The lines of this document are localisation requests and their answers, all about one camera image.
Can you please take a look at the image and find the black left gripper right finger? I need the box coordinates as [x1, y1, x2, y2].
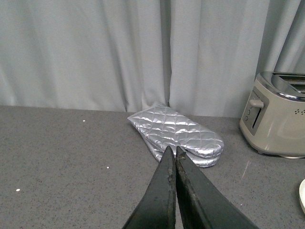
[176, 146, 258, 229]

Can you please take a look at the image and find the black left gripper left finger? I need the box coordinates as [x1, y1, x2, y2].
[123, 146, 176, 229]

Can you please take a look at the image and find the beige two-slot toaster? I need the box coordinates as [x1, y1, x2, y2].
[240, 72, 305, 159]

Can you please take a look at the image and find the lower silver quilted oven mitt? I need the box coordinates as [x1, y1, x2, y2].
[143, 137, 220, 168]

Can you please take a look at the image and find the silver quilted oven mitt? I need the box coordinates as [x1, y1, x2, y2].
[128, 104, 224, 159]
[143, 137, 220, 168]

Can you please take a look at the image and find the upper silver quilted oven mitt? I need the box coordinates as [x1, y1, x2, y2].
[128, 104, 224, 159]

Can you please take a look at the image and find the white round plate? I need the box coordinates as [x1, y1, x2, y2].
[299, 179, 305, 213]

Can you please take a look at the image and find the grey curtain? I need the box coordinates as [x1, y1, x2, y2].
[0, 0, 305, 117]

